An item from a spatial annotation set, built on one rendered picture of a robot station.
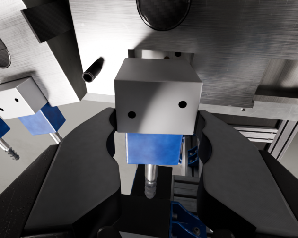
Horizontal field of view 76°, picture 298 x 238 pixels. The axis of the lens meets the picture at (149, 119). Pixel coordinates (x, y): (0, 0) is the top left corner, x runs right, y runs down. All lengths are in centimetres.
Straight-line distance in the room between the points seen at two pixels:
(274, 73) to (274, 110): 11
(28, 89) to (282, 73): 26
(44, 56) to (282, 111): 31
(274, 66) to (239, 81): 4
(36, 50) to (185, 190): 48
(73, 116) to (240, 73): 141
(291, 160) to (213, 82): 158
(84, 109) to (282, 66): 132
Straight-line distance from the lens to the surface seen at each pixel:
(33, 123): 30
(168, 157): 15
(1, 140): 39
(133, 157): 15
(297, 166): 180
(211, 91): 18
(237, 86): 18
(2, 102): 28
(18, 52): 26
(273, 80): 22
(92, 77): 16
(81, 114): 148
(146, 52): 19
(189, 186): 59
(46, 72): 25
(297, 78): 22
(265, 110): 31
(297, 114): 34
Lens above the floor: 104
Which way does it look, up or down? 52 degrees down
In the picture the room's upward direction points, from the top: 166 degrees counter-clockwise
